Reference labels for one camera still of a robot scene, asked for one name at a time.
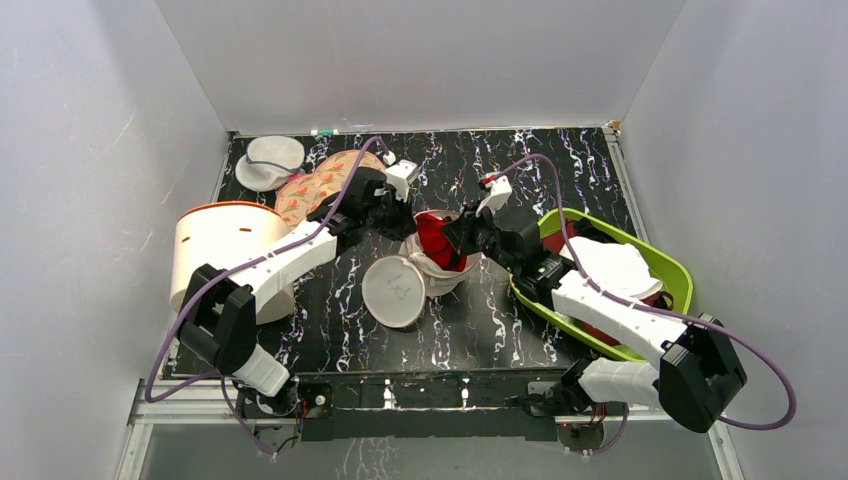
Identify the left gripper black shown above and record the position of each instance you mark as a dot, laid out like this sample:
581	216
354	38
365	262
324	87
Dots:
406	224

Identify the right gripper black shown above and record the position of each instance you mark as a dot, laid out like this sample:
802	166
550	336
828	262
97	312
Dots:
475	226

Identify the bright red black-trimmed bra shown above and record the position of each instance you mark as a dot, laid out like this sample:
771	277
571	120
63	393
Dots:
435	244

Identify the white mesh laundry bag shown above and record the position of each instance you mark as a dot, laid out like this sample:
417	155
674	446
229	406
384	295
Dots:
396	287

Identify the white padded bra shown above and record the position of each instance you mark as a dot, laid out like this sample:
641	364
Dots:
618	268

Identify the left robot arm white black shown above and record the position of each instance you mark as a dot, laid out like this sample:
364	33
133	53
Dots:
218	320

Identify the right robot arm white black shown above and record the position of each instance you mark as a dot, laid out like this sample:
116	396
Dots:
688	371

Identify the floral mesh laundry bag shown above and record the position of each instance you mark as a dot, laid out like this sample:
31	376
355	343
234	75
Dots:
298	197

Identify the small white grey-trimmed laundry bag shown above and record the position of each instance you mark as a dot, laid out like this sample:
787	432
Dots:
268	162

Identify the white cylindrical basket orange rim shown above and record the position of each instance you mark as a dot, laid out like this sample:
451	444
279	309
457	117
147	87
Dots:
222	234

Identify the green plastic basin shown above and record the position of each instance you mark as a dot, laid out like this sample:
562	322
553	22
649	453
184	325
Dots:
676	294

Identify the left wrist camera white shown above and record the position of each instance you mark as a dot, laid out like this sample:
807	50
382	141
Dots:
401	175

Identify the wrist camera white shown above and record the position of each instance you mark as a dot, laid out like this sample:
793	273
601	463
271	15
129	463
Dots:
401	175
497	191

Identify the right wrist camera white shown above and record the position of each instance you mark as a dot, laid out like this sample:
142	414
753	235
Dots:
497	191

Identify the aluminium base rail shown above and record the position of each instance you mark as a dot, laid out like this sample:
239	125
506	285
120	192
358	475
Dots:
401	404

